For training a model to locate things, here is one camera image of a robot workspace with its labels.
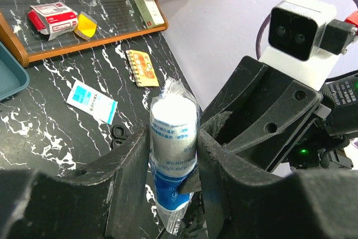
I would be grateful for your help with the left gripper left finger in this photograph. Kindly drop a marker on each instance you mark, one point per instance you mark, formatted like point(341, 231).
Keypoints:
point(102, 199)

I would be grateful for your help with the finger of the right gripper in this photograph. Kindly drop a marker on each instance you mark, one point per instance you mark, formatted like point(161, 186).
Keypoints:
point(260, 113)

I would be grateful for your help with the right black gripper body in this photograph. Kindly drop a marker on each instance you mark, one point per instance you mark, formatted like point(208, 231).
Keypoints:
point(322, 146)

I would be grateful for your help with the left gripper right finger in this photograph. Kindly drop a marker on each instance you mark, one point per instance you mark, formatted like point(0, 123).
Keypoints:
point(243, 201)

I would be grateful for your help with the white blue pill bottle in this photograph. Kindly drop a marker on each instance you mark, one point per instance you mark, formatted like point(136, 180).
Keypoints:
point(174, 119)

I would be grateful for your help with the teal white medicine sachet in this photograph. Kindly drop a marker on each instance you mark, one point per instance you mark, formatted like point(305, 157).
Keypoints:
point(92, 102)

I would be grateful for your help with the white green medicine box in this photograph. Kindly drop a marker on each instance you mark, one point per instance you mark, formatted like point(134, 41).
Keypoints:
point(150, 13)

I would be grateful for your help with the red white medicine box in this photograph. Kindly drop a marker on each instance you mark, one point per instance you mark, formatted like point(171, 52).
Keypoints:
point(53, 20)

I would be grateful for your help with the orange notepad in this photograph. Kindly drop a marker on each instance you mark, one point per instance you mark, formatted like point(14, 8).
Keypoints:
point(142, 68)

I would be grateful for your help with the dark teal divider tray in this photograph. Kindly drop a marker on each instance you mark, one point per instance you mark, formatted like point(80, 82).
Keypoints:
point(13, 77)

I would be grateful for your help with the yellow orange small object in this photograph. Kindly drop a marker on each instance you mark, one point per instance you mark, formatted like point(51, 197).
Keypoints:
point(86, 26)

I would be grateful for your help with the orange wooden shelf rack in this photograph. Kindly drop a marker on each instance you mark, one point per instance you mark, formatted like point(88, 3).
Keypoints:
point(33, 30)

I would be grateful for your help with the black handled scissors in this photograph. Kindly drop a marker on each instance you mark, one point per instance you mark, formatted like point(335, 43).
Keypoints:
point(119, 136)

